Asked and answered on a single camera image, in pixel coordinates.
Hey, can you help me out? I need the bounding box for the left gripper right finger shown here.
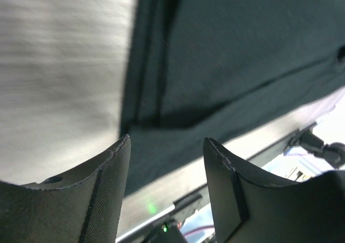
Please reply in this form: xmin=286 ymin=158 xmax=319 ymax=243
xmin=203 ymin=138 xmax=344 ymax=243

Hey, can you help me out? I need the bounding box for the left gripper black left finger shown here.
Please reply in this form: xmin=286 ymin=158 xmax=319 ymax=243
xmin=1 ymin=135 xmax=131 ymax=242

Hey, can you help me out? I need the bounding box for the black t shirt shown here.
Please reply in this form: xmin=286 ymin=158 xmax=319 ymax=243
xmin=120 ymin=0 xmax=344 ymax=195

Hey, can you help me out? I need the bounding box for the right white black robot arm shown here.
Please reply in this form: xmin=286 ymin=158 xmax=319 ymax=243
xmin=284 ymin=124 xmax=344 ymax=169

